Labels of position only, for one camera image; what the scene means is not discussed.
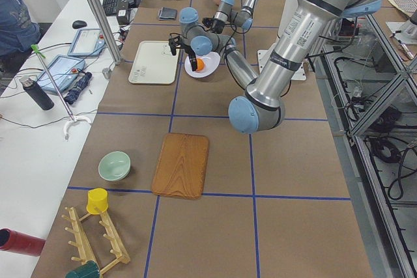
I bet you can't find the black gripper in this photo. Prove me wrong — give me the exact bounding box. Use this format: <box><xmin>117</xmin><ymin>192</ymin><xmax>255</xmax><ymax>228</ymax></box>
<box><xmin>202</xmin><ymin>18</ymin><xmax>225</xmax><ymax>34</ymax></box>
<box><xmin>168</xmin><ymin>33</ymin><xmax>198</xmax><ymax>72</ymax></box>

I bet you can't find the orange fruit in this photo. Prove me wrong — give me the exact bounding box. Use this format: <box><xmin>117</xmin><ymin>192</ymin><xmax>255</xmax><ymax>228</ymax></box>
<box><xmin>195</xmin><ymin>58</ymin><xmax>205</xmax><ymax>72</ymax></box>

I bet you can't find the white round plate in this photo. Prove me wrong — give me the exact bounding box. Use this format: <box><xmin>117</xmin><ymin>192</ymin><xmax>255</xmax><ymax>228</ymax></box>
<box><xmin>184</xmin><ymin>52</ymin><xmax>220</xmax><ymax>78</ymax></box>

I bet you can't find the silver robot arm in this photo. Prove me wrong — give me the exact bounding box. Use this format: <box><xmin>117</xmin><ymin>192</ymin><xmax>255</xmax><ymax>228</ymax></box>
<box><xmin>202</xmin><ymin>0</ymin><xmax>258</xmax><ymax>34</ymax></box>
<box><xmin>169</xmin><ymin>0</ymin><xmax>382</xmax><ymax>133</ymax></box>

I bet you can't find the cream bear tray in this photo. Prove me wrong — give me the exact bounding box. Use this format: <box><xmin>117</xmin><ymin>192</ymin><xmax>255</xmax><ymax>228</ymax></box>
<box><xmin>128</xmin><ymin>40</ymin><xmax>179</xmax><ymax>85</ymax></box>

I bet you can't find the brown wooden tray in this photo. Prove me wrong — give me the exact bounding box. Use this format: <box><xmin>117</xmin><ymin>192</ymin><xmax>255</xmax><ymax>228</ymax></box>
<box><xmin>151</xmin><ymin>133</ymin><xmax>209</xmax><ymax>200</ymax></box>

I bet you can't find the folded grey cloth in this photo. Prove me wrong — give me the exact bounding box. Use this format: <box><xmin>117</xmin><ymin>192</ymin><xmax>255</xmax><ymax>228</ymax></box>
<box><xmin>157</xmin><ymin>7</ymin><xmax>178</xmax><ymax>21</ymax></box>

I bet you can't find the small metal cylinder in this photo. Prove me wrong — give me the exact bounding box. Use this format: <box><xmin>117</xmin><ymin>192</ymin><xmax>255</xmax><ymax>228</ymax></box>
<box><xmin>102</xmin><ymin>68</ymin><xmax>111</xmax><ymax>79</ymax></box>

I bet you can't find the black keyboard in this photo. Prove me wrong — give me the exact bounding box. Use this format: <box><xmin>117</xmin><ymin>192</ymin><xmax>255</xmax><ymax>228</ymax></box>
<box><xmin>102</xmin><ymin>0</ymin><xmax>119</xmax><ymax>16</ymax></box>

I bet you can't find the far blue teach pendant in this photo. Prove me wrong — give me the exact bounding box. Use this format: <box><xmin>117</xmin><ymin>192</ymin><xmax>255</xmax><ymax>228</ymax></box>
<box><xmin>67</xmin><ymin>28</ymin><xmax>106</xmax><ymax>57</ymax></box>

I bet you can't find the blue teach pendant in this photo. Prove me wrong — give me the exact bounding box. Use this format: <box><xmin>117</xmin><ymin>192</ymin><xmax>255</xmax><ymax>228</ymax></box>
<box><xmin>67</xmin><ymin>28</ymin><xmax>106</xmax><ymax>57</ymax></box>
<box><xmin>37</xmin><ymin>55</ymin><xmax>85</xmax><ymax>94</ymax></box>

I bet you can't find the black computer mouse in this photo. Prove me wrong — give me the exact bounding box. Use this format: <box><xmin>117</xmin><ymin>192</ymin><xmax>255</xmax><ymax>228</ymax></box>
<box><xmin>72</xmin><ymin>20</ymin><xmax>87</xmax><ymax>29</ymax></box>

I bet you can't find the folded dark blue umbrella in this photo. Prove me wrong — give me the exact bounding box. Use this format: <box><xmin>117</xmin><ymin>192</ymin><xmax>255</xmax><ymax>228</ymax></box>
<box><xmin>64</xmin><ymin>72</ymin><xmax>93</xmax><ymax>105</ymax></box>

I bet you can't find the near blue teach pendant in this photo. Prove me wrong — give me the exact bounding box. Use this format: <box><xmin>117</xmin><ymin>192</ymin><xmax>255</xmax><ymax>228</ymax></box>
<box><xmin>37</xmin><ymin>55</ymin><xmax>85</xmax><ymax>94</ymax></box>

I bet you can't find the white stand with metal rod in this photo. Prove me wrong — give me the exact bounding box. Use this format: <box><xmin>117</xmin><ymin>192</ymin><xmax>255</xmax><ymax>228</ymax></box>
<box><xmin>31</xmin><ymin>44</ymin><xmax>92</xmax><ymax>141</ymax></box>

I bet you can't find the green ceramic bowl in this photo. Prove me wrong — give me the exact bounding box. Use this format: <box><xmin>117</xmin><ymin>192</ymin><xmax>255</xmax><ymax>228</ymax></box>
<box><xmin>98</xmin><ymin>151</ymin><xmax>131</xmax><ymax>182</ymax></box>

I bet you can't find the black water bottle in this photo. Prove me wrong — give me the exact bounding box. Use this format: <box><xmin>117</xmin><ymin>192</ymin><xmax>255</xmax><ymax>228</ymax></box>
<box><xmin>20</xmin><ymin>76</ymin><xmax>54</xmax><ymax>111</ymax></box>

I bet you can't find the seated person in blue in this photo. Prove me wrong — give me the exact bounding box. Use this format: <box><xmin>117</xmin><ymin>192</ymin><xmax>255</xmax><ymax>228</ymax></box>
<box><xmin>1</xmin><ymin>0</ymin><xmax>41</xmax><ymax>72</ymax></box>

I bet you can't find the yellow cup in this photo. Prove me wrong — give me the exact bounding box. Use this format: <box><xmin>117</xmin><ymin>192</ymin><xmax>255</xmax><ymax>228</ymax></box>
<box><xmin>86</xmin><ymin>188</ymin><xmax>109</xmax><ymax>215</ymax></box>

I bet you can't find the wooden mug rack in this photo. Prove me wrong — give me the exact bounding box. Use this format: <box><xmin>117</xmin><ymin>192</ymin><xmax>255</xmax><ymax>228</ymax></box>
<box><xmin>62</xmin><ymin>206</ymin><xmax>131</xmax><ymax>277</ymax></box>

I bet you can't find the dark green cup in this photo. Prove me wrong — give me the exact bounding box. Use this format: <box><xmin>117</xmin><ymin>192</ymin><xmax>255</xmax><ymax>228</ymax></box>
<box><xmin>65</xmin><ymin>260</ymin><xmax>100</xmax><ymax>278</ymax></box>

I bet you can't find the red cylinder bottle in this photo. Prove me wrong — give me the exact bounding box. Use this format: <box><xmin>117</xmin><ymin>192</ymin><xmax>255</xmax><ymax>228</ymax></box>
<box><xmin>1</xmin><ymin>229</ymin><xmax>46</xmax><ymax>257</ymax></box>

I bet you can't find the aluminium frame post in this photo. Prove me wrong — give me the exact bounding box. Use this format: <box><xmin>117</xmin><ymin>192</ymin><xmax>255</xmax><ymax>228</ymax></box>
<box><xmin>87</xmin><ymin>0</ymin><xmax>121</xmax><ymax>65</ymax></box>

